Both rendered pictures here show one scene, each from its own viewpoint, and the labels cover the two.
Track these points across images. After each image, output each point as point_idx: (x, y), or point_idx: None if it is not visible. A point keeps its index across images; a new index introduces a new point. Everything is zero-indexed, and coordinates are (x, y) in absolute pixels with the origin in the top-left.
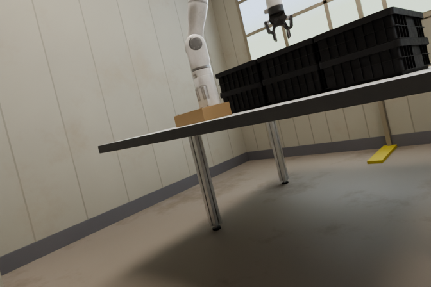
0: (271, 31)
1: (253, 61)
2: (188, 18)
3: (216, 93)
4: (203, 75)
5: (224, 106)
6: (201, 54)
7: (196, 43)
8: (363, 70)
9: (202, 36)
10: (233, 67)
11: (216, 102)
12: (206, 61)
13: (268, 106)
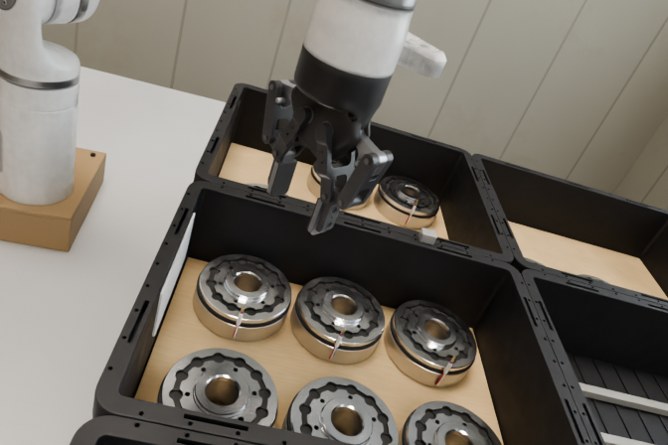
0: (275, 143)
1: (195, 176)
2: None
3: (30, 174)
4: (1, 100)
5: (36, 222)
6: (7, 31)
7: None
8: None
9: None
10: (217, 122)
11: (17, 198)
12: (20, 66)
13: (38, 361)
